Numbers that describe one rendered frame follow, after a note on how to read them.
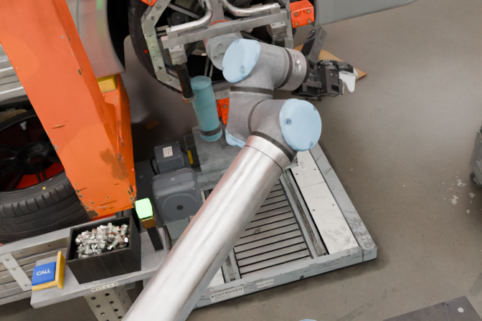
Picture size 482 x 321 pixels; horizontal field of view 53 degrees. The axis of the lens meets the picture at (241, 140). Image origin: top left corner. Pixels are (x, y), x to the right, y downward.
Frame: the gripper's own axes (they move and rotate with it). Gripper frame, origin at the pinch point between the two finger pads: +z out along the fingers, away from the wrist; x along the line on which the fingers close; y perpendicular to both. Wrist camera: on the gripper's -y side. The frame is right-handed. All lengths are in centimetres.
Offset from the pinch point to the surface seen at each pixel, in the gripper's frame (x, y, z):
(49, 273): -88, 47, -48
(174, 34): -53, -26, -19
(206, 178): -112, 14, 29
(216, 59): -58, -21, -1
